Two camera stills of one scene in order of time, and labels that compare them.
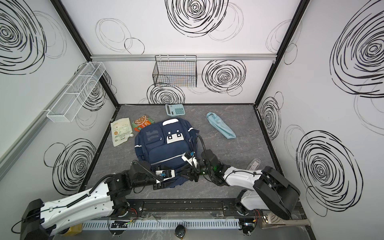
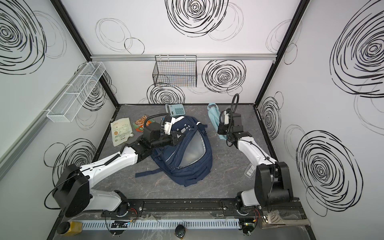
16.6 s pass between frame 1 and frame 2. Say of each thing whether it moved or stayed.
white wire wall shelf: stayed
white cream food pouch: stayed
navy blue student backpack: moved
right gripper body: moved
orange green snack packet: stayed
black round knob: stayed
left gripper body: moved
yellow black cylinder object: stayed
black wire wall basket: stayed
